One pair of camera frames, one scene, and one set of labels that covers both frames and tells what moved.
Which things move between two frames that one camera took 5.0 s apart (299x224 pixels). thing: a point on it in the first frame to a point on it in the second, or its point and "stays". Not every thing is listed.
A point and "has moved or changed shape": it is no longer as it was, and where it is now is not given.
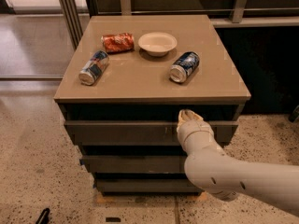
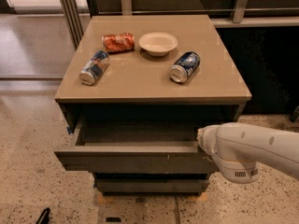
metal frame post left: [71, 14] stays
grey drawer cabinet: [125, 80] stays
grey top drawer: [137, 133] has moved or changed shape
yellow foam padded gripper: [192, 128] to [239, 171]
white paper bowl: [157, 44] stays
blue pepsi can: [184, 66] stays
